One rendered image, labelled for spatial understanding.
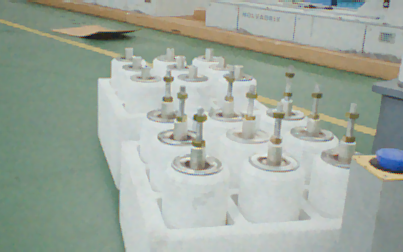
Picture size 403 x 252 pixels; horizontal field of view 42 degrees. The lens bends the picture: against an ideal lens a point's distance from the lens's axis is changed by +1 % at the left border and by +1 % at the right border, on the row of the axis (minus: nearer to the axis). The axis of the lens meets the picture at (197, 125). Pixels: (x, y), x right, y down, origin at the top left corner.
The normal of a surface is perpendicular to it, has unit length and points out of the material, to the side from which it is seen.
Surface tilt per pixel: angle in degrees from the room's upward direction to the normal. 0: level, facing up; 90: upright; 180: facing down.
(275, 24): 90
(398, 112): 90
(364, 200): 90
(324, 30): 90
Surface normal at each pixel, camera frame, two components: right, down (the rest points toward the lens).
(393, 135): -0.73, 0.17
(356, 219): -0.97, 0.02
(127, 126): 0.29, 0.31
